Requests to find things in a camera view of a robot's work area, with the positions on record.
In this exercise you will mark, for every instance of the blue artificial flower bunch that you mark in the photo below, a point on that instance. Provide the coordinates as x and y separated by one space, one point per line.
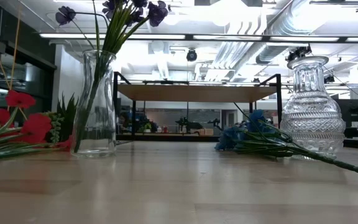
230 138

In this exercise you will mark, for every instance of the smooth clear glass vase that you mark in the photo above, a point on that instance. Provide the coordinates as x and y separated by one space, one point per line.
95 109

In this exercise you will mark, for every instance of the purple artificial flower bunch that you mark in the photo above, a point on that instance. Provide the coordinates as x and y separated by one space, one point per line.
117 34

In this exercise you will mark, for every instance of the red artificial flower bunch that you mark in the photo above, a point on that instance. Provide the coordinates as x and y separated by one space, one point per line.
36 127
64 144

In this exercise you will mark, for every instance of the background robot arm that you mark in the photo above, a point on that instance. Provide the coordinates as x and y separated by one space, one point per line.
186 124

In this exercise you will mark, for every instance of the cardboard box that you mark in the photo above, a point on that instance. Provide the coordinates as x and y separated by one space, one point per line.
205 132

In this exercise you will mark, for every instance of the round black ceiling device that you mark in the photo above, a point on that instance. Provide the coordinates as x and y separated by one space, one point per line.
191 55

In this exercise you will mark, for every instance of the artificial green succulent plant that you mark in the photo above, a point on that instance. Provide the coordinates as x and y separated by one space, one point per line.
68 115

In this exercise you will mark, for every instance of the black ceiling spotlight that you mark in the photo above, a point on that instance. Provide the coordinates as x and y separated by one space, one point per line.
329 79
298 53

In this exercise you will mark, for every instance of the cut-glass patterned vase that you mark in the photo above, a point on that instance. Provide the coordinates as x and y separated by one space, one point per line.
312 124

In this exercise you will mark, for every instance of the black framed window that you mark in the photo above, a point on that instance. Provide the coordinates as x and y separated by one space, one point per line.
26 77

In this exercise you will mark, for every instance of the black computer monitor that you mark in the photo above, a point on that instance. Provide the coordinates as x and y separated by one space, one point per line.
353 112

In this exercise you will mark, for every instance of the black ceiling track bar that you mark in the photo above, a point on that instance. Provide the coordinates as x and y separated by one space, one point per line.
337 2

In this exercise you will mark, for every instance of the wooden shelf black frame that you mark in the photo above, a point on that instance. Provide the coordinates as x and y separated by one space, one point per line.
197 93

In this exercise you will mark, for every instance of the silver ventilation duct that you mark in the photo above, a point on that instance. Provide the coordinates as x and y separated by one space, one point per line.
291 25

